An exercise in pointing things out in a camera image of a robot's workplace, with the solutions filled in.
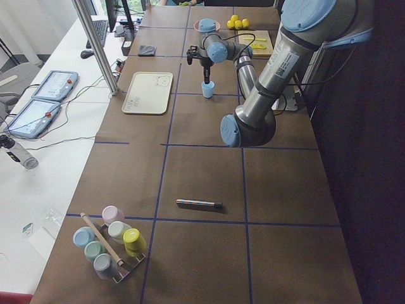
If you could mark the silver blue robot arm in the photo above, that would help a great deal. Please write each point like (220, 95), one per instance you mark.
(213, 48)
(306, 27)

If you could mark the wooden cutting board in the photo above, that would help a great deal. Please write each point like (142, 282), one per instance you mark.
(259, 34)

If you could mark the yellow plastic knife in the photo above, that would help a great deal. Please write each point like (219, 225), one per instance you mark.
(255, 39)

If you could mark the yellow lemon right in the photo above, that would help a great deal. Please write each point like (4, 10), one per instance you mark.
(230, 24)

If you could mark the upper teach pendant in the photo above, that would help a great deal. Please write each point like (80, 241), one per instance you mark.
(57, 85)

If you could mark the blue cup on rack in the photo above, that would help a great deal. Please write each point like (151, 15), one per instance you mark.
(83, 236)

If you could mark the steel muddler with black tip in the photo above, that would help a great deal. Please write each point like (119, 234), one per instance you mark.
(186, 203)

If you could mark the black orange connector block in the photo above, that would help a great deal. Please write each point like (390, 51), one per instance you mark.
(119, 65)

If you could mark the pink cup on rack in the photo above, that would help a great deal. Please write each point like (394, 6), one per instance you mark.
(111, 214)

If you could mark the pink bowl of ice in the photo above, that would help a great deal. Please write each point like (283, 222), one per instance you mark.
(207, 25)

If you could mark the black computer mouse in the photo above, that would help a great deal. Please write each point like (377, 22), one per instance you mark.
(86, 54)

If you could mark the grey cup on rack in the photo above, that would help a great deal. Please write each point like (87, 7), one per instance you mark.
(105, 267)

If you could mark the black keyboard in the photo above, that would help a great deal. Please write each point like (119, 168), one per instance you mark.
(101, 27)

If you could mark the teach pendant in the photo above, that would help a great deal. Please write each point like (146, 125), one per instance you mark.
(57, 85)
(33, 118)

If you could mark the yellow lemon middle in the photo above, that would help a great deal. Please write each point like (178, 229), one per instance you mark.
(238, 25)

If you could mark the black power box with label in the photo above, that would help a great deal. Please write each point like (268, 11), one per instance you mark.
(126, 47)

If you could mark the cup rack with handle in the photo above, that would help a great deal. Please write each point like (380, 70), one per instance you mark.
(123, 264)

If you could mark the cream bear serving tray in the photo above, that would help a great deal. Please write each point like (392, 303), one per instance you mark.
(148, 93)

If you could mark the yellow lemon slices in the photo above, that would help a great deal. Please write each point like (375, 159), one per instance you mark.
(258, 46)

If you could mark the light blue paper cup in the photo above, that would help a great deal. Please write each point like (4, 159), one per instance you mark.
(207, 89)

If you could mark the green cup on rack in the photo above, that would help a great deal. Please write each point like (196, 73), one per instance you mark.
(93, 249)

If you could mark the aluminium frame post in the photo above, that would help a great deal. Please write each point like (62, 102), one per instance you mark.
(86, 21)

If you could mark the lower teach pendant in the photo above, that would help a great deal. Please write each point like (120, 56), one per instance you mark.
(33, 118)

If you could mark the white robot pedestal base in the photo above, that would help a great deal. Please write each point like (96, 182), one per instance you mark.
(287, 101)

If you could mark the grey folded cloth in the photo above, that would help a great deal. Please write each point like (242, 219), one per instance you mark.
(147, 50)

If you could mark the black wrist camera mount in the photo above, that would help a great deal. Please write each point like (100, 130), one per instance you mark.
(193, 54)

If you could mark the yellow lemon left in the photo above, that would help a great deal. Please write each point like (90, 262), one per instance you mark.
(245, 23)

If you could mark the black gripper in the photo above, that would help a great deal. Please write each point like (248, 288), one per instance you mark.
(205, 64)

